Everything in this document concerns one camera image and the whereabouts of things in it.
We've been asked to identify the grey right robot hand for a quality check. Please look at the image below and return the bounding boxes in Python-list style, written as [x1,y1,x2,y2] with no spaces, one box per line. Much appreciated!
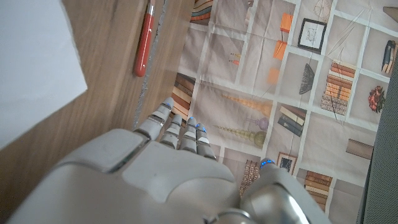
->
[6,96,332,224]

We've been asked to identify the printed bookshelf backdrop cloth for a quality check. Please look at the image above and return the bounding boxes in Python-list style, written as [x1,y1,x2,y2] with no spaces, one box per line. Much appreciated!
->
[167,0,398,224]

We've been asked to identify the white paper sheet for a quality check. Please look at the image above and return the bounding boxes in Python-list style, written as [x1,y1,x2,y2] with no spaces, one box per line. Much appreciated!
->
[0,0,88,150]

